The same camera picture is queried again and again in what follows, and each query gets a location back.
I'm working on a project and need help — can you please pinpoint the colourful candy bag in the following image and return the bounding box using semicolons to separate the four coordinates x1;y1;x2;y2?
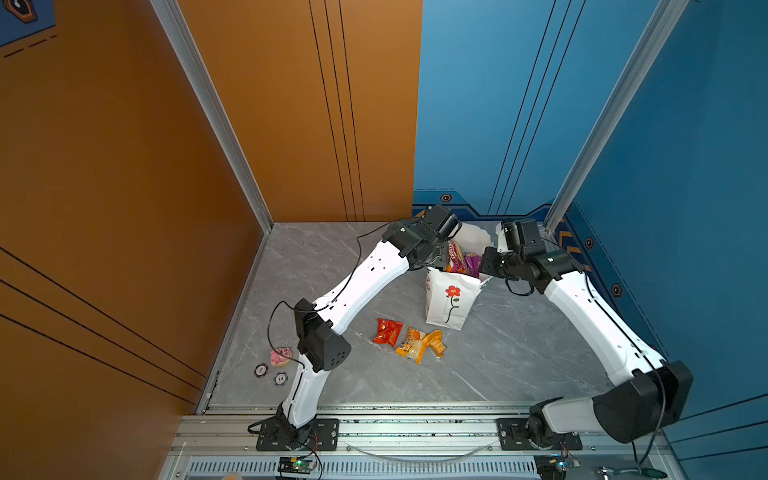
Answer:
444;240;482;278

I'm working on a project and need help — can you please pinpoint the white paper bag with flowers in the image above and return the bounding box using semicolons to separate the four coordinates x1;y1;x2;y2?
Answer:
425;224;493;331

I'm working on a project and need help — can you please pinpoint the red snack packet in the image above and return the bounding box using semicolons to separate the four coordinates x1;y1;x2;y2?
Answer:
373;319;404;348

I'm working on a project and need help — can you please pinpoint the orange snack packet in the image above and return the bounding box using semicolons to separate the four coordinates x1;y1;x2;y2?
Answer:
421;330;446;358
395;327;428;365

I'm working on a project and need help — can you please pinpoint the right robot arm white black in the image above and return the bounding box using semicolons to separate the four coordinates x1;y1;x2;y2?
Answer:
480;247;694;448

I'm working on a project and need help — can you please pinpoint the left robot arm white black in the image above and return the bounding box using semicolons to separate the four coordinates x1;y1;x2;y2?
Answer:
276;205;462;436

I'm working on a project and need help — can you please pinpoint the pink donut sticker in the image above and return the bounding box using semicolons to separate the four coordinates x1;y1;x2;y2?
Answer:
270;347;293;368

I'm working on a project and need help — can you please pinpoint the circuit board right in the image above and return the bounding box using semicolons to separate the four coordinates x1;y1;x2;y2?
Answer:
534;456;581;480

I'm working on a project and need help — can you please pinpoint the green circuit board left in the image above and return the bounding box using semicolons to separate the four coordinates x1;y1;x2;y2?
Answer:
276;456;320;479

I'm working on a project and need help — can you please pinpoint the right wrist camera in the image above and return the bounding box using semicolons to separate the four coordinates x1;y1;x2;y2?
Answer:
497;218;546;255

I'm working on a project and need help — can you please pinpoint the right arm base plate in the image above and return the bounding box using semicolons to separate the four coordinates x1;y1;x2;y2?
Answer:
496;417;583;451

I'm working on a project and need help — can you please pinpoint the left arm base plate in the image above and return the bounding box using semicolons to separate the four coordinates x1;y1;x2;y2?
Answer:
256;417;339;452

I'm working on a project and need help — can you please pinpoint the green handled screwdriver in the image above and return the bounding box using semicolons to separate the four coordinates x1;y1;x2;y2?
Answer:
597;466;668;480

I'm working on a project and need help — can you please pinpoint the aluminium rail frame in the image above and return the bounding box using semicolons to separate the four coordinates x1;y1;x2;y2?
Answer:
158;402;686;479

